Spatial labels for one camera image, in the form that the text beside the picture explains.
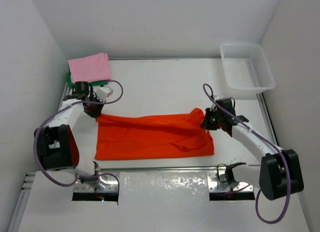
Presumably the green t shirt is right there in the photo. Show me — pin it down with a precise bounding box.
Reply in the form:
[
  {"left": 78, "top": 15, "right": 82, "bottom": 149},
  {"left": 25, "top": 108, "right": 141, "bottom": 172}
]
[{"left": 67, "top": 71, "right": 108, "bottom": 89}]

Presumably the pink t shirt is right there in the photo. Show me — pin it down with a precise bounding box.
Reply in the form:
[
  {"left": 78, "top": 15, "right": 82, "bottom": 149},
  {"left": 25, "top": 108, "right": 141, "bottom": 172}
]
[{"left": 67, "top": 52, "right": 112, "bottom": 84}]

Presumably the orange t shirt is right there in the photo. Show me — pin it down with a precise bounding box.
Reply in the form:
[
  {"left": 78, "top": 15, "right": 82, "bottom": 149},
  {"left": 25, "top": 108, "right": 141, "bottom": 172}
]
[{"left": 95, "top": 108, "right": 215, "bottom": 161}]

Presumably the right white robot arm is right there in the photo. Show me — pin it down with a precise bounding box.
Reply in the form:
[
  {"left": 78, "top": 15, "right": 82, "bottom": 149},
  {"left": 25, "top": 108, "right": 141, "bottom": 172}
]
[{"left": 200, "top": 98, "right": 304, "bottom": 201}]

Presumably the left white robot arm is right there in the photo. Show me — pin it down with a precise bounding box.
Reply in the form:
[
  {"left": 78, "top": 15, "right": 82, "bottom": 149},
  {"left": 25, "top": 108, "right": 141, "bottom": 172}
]
[{"left": 33, "top": 81, "right": 103, "bottom": 187}]

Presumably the white plastic basket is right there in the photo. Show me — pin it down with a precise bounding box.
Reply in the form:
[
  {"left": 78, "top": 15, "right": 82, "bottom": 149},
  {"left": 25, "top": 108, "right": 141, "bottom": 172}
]
[{"left": 220, "top": 43, "right": 276, "bottom": 99}]

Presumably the white front cover panel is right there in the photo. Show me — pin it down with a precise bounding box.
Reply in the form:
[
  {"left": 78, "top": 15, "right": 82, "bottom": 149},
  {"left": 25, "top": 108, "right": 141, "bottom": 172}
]
[{"left": 19, "top": 172, "right": 308, "bottom": 232}]

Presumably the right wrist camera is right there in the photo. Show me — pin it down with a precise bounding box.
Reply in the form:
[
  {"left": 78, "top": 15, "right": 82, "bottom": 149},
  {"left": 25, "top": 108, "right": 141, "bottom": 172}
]
[{"left": 215, "top": 98, "right": 236, "bottom": 117}]

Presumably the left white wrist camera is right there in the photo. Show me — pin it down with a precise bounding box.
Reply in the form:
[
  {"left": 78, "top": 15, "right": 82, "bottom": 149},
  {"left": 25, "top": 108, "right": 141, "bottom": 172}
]
[{"left": 95, "top": 86, "right": 113, "bottom": 101}]

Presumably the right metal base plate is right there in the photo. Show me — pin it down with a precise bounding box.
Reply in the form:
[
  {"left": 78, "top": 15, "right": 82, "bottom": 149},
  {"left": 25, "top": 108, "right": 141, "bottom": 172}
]
[{"left": 207, "top": 170, "right": 254, "bottom": 193}]

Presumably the metal base plate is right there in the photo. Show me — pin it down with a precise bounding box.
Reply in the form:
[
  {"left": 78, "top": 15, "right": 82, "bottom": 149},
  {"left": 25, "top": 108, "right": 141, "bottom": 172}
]
[
  {"left": 207, "top": 170, "right": 254, "bottom": 193},
  {"left": 73, "top": 172, "right": 120, "bottom": 194}
]

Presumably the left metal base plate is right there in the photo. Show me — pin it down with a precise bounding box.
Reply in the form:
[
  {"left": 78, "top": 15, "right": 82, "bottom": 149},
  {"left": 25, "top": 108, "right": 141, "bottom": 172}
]
[{"left": 73, "top": 172, "right": 120, "bottom": 194}]

